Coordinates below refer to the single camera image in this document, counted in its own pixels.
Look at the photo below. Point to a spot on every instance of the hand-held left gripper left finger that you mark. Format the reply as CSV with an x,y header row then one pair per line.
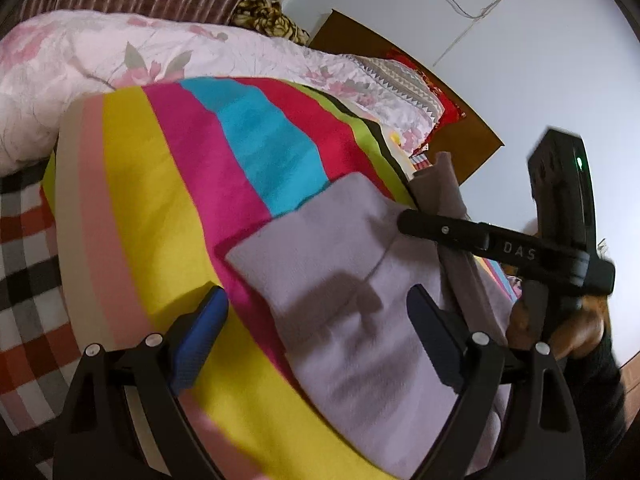
x,y
197,340

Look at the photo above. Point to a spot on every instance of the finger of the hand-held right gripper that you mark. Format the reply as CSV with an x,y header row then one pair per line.
x,y
465,234

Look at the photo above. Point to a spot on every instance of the person's right hand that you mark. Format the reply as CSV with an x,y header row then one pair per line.
x,y
580,327

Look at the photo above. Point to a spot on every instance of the red black plaid sheet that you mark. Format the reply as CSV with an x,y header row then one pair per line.
x,y
30,270

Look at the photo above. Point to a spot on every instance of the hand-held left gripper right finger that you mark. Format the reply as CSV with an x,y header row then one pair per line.
x,y
431,332

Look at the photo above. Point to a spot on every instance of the brown yellow patterned blanket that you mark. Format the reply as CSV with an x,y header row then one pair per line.
x,y
270,20

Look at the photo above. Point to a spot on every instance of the red floral pillow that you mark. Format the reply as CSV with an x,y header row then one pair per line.
x,y
451,110

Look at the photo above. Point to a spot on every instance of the flat wooden headboard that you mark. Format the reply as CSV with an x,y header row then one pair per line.
x,y
475,145

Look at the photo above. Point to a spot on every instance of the lavender pants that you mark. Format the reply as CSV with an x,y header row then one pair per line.
x,y
350,310

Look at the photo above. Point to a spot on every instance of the zigzag patterned pillow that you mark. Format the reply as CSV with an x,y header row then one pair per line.
x,y
400,77

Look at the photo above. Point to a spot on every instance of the colourful striped blanket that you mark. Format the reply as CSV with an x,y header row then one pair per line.
x,y
150,185

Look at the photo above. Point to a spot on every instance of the pink floral quilt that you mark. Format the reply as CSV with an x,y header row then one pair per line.
x,y
75,60

